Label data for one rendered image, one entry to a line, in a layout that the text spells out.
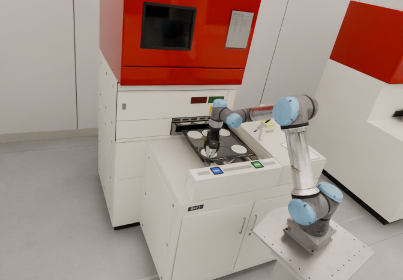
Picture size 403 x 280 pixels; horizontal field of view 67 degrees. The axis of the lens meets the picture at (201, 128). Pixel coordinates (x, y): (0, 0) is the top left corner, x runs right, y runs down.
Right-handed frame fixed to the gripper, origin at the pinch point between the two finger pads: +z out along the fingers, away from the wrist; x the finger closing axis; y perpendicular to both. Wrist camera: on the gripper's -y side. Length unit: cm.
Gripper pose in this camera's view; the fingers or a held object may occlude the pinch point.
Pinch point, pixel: (209, 157)
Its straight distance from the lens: 180.6
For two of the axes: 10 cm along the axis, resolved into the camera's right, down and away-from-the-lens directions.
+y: 0.4, -4.6, 8.9
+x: -9.9, -1.6, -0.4
